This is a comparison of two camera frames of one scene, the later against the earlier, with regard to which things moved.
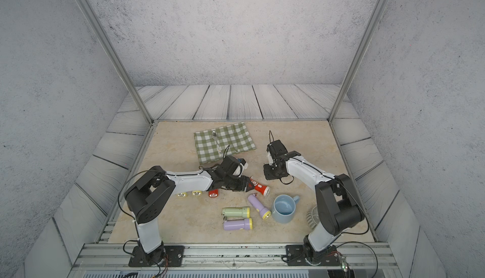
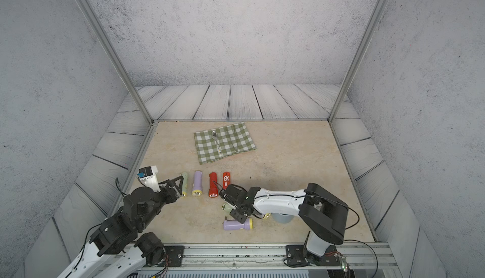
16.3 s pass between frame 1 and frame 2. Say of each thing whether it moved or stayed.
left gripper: moved
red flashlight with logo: moved
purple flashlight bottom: stayed
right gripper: moved
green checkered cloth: stayed
